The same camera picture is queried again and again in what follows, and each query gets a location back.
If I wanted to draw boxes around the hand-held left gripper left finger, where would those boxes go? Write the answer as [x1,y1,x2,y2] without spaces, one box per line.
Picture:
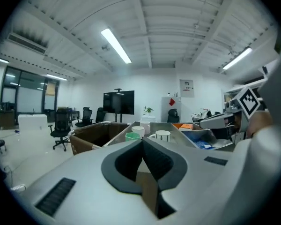
[21,139,159,225]

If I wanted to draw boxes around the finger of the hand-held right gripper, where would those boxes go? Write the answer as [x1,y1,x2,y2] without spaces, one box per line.
[199,112,237,130]

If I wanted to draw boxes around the electrical wall panel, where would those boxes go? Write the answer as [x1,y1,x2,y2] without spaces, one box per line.
[179,78,195,98]

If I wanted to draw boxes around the green cup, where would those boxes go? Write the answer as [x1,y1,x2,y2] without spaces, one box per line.
[125,132,141,142]

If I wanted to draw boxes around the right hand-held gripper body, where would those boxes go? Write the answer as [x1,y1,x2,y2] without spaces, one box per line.
[224,85,265,148]

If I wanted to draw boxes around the wooden shelf cart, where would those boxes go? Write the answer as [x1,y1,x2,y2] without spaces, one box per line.
[69,120,235,156]

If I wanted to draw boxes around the potted green plant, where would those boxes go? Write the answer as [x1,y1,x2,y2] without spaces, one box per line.
[143,105,155,117]

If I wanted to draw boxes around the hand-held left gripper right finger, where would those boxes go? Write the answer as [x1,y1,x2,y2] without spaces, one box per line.
[142,136,236,220]

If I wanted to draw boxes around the wooden cabinet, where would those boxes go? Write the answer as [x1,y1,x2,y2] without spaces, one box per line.
[0,108,16,129]

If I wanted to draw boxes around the plain white cup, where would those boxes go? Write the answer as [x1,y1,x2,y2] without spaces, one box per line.
[131,125,146,137]

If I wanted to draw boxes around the white power strip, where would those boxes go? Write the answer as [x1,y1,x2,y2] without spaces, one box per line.
[10,183,27,192]

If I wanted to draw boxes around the large white box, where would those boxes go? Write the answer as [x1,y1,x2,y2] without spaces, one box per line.
[17,113,49,133]

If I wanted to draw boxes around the black television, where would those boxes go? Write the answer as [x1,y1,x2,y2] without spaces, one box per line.
[103,90,135,116]

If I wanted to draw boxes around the pile of blue packets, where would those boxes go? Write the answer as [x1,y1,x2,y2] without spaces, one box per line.
[191,137,216,150]

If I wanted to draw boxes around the black office chair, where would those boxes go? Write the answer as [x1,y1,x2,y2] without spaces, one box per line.
[50,108,73,152]
[166,108,180,123]
[95,106,108,124]
[74,106,94,128]

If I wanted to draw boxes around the white dark-striped cup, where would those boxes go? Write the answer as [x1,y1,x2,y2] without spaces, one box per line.
[148,129,171,142]

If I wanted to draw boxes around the person's right forearm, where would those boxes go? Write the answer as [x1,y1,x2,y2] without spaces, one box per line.
[247,110,274,138]

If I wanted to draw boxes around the dark-framed glass partition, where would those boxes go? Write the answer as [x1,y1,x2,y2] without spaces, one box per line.
[0,65,61,124]

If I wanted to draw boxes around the grey cabinet with red diamond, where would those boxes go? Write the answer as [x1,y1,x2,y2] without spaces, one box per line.
[161,96,182,123]

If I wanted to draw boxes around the ceiling air conditioner vent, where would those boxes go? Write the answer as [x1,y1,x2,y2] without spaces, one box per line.
[6,31,48,55]

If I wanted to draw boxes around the orange box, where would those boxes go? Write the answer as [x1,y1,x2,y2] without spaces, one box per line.
[172,122,195,133]

